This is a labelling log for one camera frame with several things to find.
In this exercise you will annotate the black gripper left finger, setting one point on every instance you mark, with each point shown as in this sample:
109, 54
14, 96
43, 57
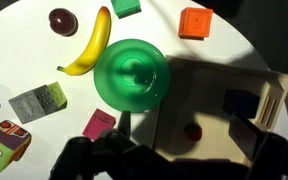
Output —
84, 156

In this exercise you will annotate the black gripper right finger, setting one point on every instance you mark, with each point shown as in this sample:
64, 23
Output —
270, 156

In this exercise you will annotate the red toy strawberry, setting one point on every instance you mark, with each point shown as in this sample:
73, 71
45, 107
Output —
193, 131

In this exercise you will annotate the pink toy cube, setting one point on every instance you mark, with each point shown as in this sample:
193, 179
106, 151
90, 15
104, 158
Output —
98, 125

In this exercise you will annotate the blue toy cube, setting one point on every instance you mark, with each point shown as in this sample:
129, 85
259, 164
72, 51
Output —
241, 103

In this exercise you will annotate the wooden slatted tray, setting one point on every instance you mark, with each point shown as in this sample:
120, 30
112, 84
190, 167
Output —
210, 100

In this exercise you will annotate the green translucent plastic bowl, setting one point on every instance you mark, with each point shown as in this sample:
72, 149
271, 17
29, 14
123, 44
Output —
131, 75

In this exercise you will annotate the yellow toy banana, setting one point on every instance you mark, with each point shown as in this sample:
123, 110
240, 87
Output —
94, 46

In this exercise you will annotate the dark red toy plum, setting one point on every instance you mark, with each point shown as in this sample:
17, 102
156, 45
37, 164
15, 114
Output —
63, 22

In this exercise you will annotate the orange toy block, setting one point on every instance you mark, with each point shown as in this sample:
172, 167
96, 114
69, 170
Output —
195, 22

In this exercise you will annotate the green toy block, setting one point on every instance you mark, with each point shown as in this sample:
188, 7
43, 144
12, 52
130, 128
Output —
125, 7

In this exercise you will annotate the grey and lime long block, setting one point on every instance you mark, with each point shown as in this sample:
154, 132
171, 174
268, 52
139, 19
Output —
34, 104

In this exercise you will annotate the multicolour picture cube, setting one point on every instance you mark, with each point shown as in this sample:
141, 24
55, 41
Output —
4, 146

